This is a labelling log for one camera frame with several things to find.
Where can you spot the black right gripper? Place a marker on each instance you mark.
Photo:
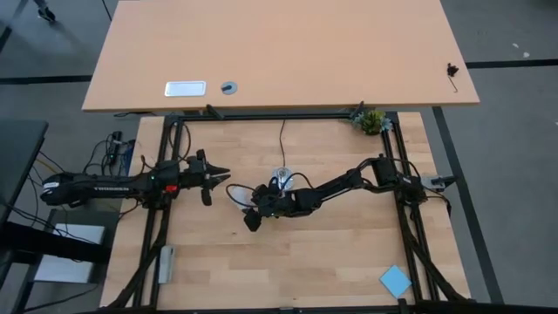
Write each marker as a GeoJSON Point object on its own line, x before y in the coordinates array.
{"type": "Point", "coordinates": [272, 205]}

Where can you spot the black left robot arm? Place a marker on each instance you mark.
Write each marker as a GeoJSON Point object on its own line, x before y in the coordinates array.
{"type": "Point", "coordinates": [100, 187]}

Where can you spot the potted green succulent plant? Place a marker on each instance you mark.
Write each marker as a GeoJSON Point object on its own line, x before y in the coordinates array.
{"type": "Point", "coordinates": [372, 122]}

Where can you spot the black side table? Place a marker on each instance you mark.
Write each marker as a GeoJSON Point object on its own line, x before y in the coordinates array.
{"type": "Point", "coordinates": [17, 152]}

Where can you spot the white box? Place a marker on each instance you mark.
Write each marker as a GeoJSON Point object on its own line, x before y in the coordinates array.
{"type": "Point", "coordinates": [65, 270]}

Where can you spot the silver desk outlet plate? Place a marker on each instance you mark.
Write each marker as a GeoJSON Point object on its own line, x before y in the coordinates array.
{"type": "Point", "coordinates": [185, 88]}

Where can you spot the grey rectangular metal plate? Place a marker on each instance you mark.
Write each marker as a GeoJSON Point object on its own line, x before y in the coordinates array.
{"type": "Point", "coordinates": [166, 264]}

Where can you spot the black power strip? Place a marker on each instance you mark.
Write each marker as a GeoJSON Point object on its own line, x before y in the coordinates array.
{"type": "Point", "coordinates": [116, 146]}

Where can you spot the white lightbulb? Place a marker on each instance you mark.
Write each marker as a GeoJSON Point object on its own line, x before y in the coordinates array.
{"type": "Point", "coordinates": [237, 197]}

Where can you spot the black hex key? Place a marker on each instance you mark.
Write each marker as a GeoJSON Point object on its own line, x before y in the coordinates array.
{"type": "Point", "coordinates": [453, 84]}

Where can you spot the small black clip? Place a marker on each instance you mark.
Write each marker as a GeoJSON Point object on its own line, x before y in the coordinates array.
{"type": "Point", "coordinates": [452, 69]}

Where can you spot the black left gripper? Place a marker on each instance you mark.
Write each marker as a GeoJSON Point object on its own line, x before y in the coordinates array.
{"type": "Point", "coordinates": [194, 174]}

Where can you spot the black frame clamp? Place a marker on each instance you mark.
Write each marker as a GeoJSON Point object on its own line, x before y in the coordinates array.
{"type": "Point", "coordinates": [214, 111]}
{"type": "Point", "coordinates": [358, 109]}

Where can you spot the light wooden desk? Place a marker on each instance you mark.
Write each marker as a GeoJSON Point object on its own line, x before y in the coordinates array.
{"type": "Point", "coordinates": [279, 52]}

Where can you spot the blue sticky note pad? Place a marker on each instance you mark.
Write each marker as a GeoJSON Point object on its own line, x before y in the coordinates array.
{"type": "Point", "coordinates": [395, 281]}

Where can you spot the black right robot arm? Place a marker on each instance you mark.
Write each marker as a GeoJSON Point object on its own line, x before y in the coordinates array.
{"type": "Point", "coordinates": [340, 183]}

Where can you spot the person's foot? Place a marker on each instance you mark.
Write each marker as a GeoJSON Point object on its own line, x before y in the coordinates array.
{"type": "Point", "coordinates": [45, 13]}

